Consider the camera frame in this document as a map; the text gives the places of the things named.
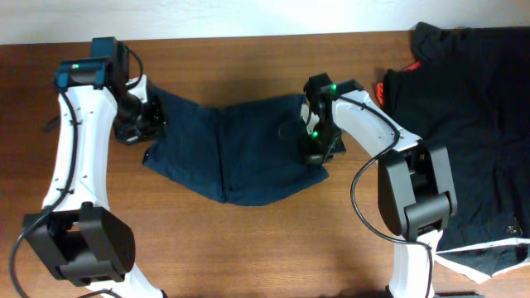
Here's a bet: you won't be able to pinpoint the navy blue shorts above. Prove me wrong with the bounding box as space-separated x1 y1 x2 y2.
142 88 329 206

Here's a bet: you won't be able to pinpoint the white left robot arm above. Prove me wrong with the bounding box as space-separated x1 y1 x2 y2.
19 37 166 297

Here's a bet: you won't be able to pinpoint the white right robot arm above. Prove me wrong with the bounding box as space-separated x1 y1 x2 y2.
300 73 457 297

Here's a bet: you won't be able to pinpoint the black clothes pile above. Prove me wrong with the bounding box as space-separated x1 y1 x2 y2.
374 21 530 285

